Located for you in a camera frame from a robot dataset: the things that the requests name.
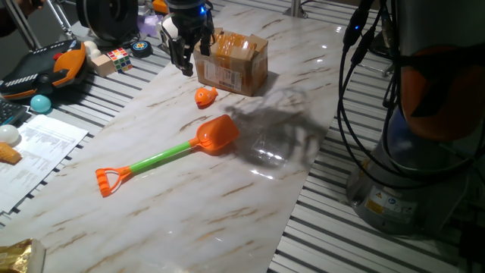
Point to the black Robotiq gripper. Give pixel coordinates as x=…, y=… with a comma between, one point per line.
x=187, y=19

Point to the orange toy fish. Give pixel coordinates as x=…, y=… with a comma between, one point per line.
x=204, y=96

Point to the orange green toy shovel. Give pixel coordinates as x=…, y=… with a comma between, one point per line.
x=216, y=132

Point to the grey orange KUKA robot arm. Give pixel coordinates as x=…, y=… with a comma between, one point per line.
x=435, y=26

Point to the brown cardboard box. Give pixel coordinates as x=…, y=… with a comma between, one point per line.
x=235, y=60

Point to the purple plastic item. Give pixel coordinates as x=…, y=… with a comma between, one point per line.
x=148, y=23

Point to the black round puck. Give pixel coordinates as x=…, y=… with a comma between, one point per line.
x=141, y=48

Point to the small orange box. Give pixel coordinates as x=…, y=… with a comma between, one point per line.
x=160, y=5

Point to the Rubik's cube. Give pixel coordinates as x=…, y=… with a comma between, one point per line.
x=119, y=60

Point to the black filament spool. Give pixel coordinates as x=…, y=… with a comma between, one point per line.
x=108, y=17

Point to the wooden cube block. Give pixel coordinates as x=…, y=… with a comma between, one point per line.
x=103, y=66

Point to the white round figurine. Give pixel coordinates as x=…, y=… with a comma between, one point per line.
x=91, y=48

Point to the black orange teach pendant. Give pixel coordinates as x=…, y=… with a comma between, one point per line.
x=38, y=72

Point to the marble pattern mat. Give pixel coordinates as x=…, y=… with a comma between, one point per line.
x=189, y=212

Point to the teal ball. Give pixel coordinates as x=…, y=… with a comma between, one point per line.
x=40, y=104

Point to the metal tripod legs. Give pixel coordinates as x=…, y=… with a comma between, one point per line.
x=22, y=24

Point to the printed paper sheet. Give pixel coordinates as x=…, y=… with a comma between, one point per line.
x=41, y=151

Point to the white ball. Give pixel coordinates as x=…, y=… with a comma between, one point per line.
x=8, y=134

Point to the toy ice cream cone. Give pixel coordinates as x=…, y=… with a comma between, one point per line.
x=8, y=153

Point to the gold foil package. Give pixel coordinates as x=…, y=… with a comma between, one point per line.
x=19, y=258

